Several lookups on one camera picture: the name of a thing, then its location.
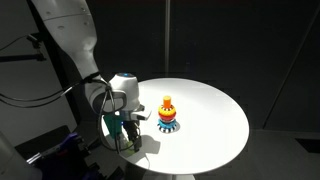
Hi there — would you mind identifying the blue gear toy ring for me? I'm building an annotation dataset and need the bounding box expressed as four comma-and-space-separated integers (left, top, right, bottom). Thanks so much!
157, 119, 178, 130

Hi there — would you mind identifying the red toy ring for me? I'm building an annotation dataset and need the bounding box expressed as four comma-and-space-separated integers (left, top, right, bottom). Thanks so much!
158, 112, 177, 122

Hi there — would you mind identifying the yellow orange toy ring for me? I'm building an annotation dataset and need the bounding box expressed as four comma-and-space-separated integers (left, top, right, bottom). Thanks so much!
158, 104, 177, 115

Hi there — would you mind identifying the lime green toy ring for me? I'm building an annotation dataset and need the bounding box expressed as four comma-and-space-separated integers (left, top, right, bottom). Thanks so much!
119, 147, 138, 156

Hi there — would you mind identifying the looped black cable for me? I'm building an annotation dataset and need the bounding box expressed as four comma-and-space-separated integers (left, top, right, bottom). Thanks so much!
97, 83, 122, 155

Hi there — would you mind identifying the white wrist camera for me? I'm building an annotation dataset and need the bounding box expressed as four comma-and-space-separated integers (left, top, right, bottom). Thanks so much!
131, 109, 152, 122

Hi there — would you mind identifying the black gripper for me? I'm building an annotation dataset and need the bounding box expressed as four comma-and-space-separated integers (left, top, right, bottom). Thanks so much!
121, 119, 144, 152

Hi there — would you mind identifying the black box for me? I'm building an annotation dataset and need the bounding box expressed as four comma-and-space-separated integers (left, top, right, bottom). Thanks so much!
14, 124, 73, 161

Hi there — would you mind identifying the long black cable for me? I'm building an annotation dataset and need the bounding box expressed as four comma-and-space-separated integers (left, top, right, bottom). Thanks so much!
0, 78, 101, 109

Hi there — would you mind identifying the grey vertical pole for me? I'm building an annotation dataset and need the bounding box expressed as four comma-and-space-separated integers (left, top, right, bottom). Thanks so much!
164, 0, 172, 80

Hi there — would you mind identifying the colourful stacking ring toy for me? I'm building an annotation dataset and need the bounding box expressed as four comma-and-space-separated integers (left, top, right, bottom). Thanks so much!
157, 95, 178, 134

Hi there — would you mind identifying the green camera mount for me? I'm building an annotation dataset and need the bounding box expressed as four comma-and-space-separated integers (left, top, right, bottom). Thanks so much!
102, 114, 126, 140

